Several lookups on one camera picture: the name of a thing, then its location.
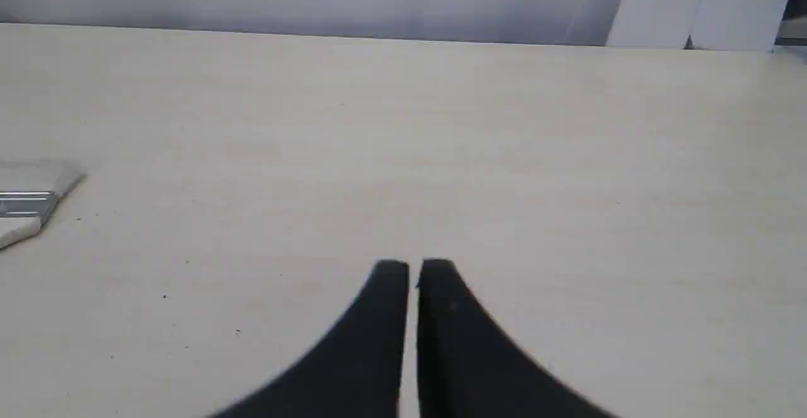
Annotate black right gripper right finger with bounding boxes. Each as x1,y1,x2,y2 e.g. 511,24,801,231
416,259,609,417

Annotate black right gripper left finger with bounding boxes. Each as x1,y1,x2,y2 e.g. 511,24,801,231
217,260,410,417

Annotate white panel behind table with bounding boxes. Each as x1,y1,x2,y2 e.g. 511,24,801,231
607,0,789,52

